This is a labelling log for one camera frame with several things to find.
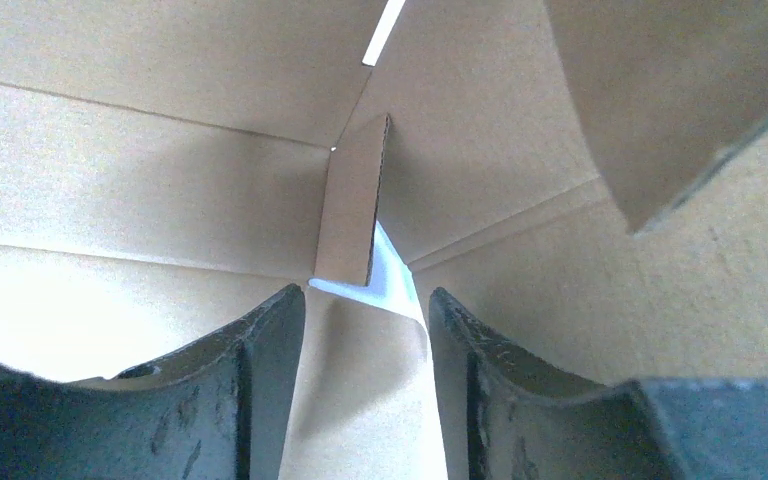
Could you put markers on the brown cardboard box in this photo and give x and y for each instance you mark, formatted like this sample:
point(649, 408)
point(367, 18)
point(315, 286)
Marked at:
point(587, 178)

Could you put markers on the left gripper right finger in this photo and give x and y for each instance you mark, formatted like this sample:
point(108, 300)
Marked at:
point(505, 413)

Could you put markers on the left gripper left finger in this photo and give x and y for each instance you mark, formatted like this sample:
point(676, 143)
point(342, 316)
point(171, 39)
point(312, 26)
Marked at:
point(217, 408)

